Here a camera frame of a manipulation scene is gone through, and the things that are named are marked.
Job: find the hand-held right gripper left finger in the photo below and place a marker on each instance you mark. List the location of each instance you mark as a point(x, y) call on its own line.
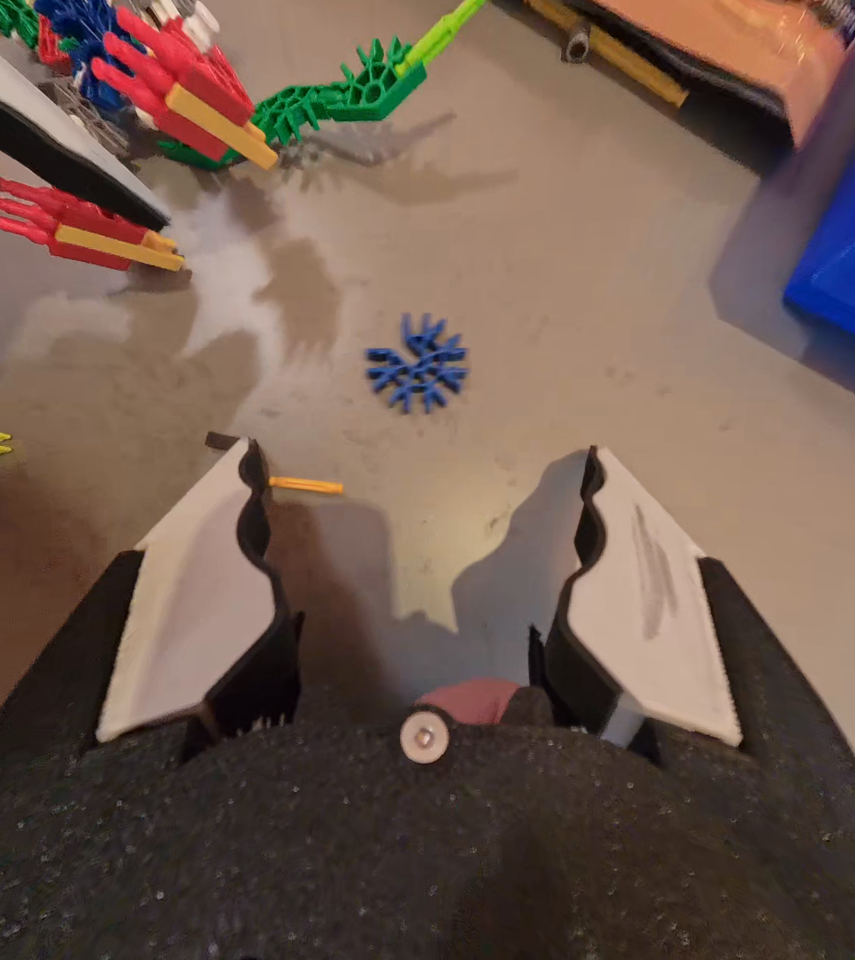
point(195, 615)

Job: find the orange short rod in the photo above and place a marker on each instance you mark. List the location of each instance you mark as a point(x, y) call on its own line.
point(306, 486)

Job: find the orange printed toy box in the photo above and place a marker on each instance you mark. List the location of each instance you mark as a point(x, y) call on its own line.
point(735, 45)

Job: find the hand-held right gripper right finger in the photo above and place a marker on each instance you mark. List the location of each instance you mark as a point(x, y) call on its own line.
point(637, 637)

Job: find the yellow long rod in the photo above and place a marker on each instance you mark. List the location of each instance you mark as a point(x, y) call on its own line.
point(637, 67)

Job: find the multicolour construction toy model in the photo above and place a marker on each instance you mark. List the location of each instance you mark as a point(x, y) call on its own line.
point(202, 94)

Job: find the blue snowflake connector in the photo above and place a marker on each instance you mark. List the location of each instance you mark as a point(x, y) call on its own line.
point(416, 365)

